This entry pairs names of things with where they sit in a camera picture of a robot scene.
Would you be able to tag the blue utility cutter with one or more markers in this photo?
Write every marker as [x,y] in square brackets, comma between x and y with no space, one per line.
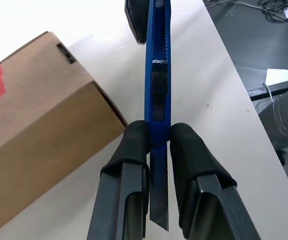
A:
[158,75]

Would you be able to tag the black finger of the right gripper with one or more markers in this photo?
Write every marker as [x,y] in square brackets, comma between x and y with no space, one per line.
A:
[137,17]

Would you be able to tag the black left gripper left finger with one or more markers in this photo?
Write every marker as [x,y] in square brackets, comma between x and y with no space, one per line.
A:
[123,180]

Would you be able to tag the brown cardboard box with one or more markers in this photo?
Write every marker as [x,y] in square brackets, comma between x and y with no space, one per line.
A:
[38,120]

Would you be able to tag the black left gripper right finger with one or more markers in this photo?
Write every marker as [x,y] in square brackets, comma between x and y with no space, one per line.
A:
[204,195]

